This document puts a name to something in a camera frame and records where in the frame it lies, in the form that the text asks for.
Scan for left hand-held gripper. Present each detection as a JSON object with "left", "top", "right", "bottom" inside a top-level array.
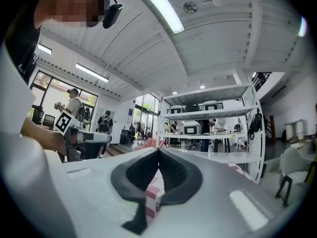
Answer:
[{"left": 54, "top": 110, "right": 113, "bottom": 162}]

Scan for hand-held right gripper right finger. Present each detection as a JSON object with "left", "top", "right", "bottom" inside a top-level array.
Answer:
[{"left": 148, "top": 148, "right": 291, "bottom": 238}]

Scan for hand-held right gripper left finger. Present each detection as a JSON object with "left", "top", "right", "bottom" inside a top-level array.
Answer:
[{"left": 46, "top": 147, "right": 159, "bottom": 238}]

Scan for person's left forearm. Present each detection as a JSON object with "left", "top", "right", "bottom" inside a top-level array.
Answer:
[{"left": 20, "top": 117, "right": 68, "bottom": 156}]

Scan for black office chair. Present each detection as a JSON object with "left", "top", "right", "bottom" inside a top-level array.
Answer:
[{"left": 42, "top": 115, "right": 55, "bottom": 130}]

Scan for pink cloth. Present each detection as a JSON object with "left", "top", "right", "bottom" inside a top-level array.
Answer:
[{"left": 134, "top": 137, "right": 167, "bottom": 150}]

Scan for rectangular ceiling light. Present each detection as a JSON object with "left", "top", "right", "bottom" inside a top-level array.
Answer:
[
  {"left": 75, "top": 62, "right": 110, "bottom": 83},
  {"left": 37, "top": 43, "right": 53, "bottom": 55}
]

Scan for black hanging bag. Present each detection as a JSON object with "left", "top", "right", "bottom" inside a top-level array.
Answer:
[{"left": 247, "top": 111, "right": 263, "bottom": 140}]

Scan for white table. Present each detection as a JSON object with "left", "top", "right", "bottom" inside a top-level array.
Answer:
[{"left": 158, "top": 82, "right": 267, "bottom": 184}]

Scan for grey chair with black legs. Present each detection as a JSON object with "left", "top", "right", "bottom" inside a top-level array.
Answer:
[{"left": 274, "top": 146, "right": 317, "bottom": 207}]

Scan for yellow-green stool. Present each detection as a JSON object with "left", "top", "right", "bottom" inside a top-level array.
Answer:
[{"left": 306, "top": 164, "right": 317, "bottom": 183}]

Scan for white cylinder canisters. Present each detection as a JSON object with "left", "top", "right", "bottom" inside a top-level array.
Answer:
[{"left": 284, "top": 119, "right": 305, "bottom": 141}]

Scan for person's black clothing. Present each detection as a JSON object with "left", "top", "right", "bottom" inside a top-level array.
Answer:
[{"left": 4, "top": 0, "right": 52, "bottom": 85}]

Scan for person's head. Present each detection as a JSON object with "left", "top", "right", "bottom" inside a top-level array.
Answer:
[{"left": 34, "top": 0, "right": 106, "bottom": 30}]

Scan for long curved ceiling light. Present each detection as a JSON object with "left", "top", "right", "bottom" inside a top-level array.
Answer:
[{"left": 134, "top": 0, "right": 185, "bottom": 35}]

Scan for round ceiling detector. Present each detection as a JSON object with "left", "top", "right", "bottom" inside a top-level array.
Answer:
[{"left": 183, "top": 0, "right": 198, "bottom": 14}]

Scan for black head-worn camera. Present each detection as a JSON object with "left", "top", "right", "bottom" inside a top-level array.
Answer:
[{"left": 95, "top": 0, "right": 124, "bottom": 30}]

